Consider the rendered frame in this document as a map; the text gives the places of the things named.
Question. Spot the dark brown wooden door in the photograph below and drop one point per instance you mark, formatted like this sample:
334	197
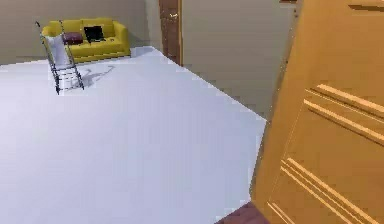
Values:
170	33

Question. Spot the yellow sofa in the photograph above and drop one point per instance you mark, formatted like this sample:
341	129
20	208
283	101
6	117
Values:
100	46

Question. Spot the black open laptop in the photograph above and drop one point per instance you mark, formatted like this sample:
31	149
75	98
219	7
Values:
94	33

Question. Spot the grey metal drying rack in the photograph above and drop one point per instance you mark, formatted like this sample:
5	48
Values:
66	71

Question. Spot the light wooden panelled door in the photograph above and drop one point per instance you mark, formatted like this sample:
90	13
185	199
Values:
330	126

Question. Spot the white hanging cloth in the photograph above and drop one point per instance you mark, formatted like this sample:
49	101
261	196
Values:
59	51

